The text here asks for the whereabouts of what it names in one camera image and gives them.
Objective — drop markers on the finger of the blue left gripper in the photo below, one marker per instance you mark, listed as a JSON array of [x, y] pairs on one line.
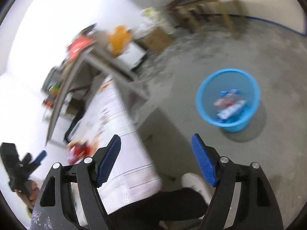
[[39, 158]]

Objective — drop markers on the grey metal frame table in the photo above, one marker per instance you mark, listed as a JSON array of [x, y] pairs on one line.
[[60, 82]]

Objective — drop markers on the red plastic bag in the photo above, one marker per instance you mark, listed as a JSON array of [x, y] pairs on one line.
[[78, 45]]

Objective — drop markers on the blue plastic waste basket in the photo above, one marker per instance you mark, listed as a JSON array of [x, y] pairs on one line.
[[225, 80]]

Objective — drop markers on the floral tablecloth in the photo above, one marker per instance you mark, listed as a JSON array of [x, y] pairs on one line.
[[127, 173]]

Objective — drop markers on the snack wrappers in basket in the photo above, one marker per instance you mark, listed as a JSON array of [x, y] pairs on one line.
[[229, 106]]

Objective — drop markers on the white shoe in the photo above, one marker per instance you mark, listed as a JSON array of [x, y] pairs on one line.
[[197, 183]]

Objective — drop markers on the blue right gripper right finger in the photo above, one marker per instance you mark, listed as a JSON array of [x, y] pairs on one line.
[[206, 165]]

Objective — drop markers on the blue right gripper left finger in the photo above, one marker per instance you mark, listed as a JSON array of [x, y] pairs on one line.
[[106, 160]]

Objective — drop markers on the brown cardboard box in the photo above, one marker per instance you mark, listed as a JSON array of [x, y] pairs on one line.
[[157, 41]]

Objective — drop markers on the left hand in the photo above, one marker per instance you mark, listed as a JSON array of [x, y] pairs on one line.
[[30, 200]]

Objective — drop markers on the orange plastic bag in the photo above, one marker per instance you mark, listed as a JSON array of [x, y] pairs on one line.
[[119, 40]]

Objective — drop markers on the wooden chair black seat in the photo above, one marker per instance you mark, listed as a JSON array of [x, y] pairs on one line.
[[180, 10]]

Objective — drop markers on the red squirrel snack bag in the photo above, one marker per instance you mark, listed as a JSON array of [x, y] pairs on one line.
[[77, 151]]

